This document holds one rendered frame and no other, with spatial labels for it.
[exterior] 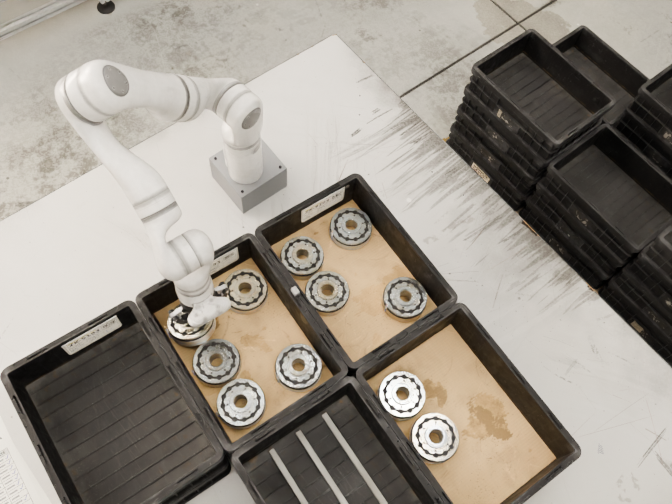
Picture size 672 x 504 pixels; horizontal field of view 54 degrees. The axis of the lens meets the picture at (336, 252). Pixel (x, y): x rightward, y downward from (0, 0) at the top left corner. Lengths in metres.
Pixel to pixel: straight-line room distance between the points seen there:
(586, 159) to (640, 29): 1.23
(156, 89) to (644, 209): 1.75
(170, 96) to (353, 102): 0.86
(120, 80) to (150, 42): 2.00
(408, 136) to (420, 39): 1.28
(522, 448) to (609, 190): 1.19
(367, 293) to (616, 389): 0.67
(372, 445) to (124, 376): 0.56
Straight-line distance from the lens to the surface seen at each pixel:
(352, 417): 1.49
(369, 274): 1.60
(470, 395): 1.54
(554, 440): 1.53
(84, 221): 1.88
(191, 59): 3.09
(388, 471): 1.48
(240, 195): 1.74
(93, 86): 1.15
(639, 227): 2.45
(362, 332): 1.54
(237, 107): 1.48
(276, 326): 1.54
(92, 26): 3.30
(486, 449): 1.53
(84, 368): 1.58
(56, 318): 1.78
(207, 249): 1.21
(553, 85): 2.52
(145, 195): 1.18
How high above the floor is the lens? 2.28
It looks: 64 degrees down
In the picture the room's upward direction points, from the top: 8 degrees clockwise
